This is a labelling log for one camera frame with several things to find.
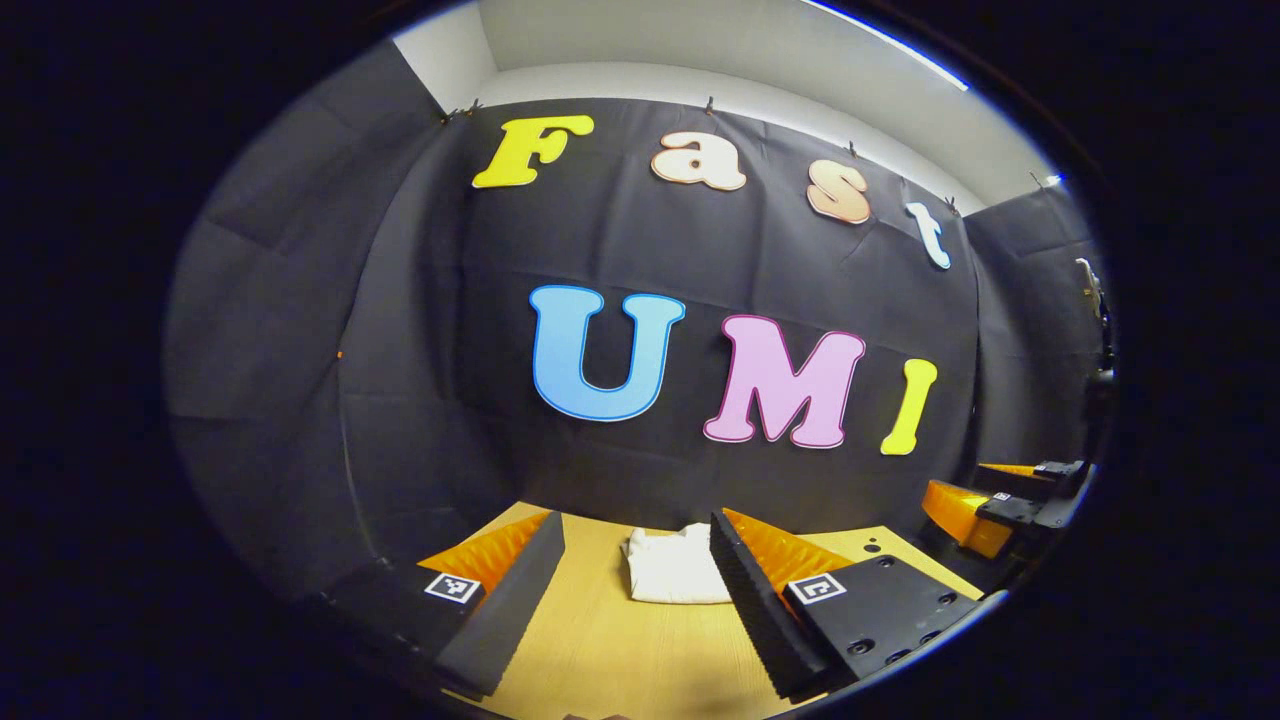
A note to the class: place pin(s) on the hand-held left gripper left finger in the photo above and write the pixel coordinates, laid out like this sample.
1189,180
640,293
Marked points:
500,610

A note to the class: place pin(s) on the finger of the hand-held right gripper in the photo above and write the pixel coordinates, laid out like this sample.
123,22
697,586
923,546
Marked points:
1050,472
960,515

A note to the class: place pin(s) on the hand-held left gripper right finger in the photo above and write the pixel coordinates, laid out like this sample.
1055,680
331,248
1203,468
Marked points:
760,610

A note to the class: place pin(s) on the cream white button shirt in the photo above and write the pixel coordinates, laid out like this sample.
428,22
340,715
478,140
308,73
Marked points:
675,570

